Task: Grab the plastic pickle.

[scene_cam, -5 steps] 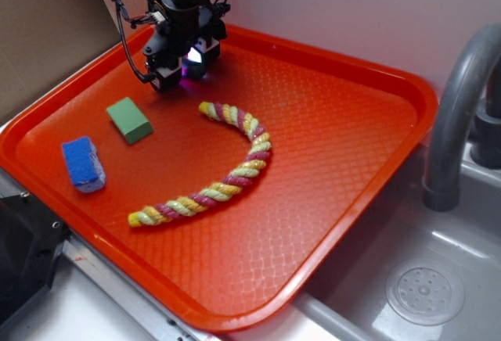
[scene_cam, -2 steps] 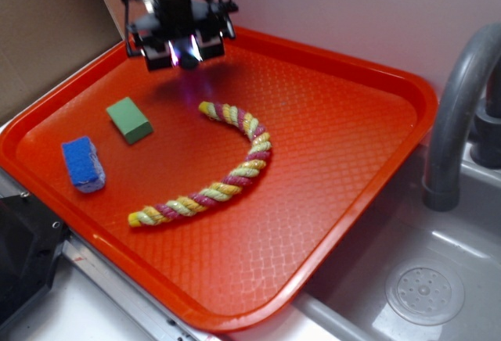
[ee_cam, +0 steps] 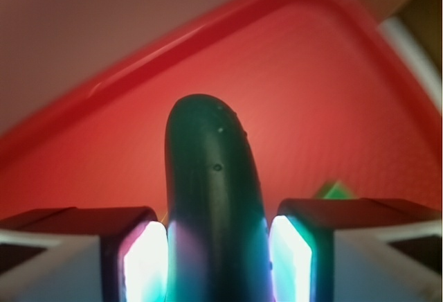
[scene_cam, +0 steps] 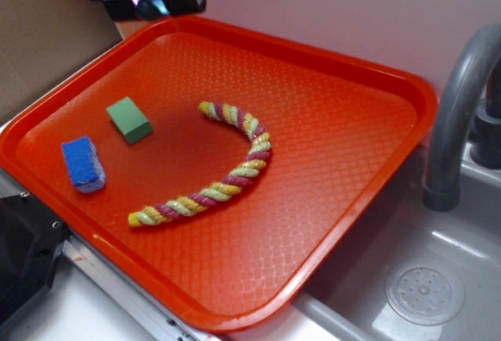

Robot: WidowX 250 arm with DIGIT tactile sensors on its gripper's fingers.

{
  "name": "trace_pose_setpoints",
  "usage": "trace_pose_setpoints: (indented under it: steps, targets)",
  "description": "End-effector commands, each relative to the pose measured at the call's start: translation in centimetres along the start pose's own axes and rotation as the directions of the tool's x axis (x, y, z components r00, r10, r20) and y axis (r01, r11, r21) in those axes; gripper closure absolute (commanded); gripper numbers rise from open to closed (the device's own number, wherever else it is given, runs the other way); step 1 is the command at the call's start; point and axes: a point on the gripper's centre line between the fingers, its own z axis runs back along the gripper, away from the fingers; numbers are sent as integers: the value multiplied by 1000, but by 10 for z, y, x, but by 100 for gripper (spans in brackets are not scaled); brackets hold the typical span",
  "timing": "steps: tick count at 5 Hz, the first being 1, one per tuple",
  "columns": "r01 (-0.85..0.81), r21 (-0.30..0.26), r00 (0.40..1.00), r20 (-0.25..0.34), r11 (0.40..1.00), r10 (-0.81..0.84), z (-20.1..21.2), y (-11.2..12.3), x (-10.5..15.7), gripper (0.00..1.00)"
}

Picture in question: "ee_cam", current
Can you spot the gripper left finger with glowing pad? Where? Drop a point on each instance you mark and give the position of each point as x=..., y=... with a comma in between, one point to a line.
x=84, y=254

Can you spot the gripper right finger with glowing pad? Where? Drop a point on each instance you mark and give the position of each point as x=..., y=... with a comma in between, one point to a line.
x=356, y=250

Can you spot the dark green plastic pickle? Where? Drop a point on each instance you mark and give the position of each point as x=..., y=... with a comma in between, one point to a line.
x=217, y=230

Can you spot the green wooden block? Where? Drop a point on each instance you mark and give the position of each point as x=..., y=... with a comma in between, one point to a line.
x=334, y=190

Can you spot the red plastic tray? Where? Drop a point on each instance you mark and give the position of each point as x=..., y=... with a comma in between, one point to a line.
x=319, y=91

